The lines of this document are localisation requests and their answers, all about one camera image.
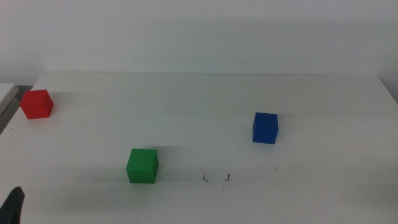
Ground red cube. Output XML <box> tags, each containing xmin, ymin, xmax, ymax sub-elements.
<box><xmin>19</xmin><ymin>89</ymin><xmax>54</xmax><ymax>120</ymax></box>

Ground green cube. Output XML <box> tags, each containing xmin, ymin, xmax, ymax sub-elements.
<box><xmin>126</xmin><ymin>148</ymin><xmax>159</xmax><ymax>184</ymax></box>

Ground blue cube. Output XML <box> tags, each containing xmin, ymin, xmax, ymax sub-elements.
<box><xmin>252</xmin><ymin>112</ymin><xmax>279</xmax><ymax>145</ymax></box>

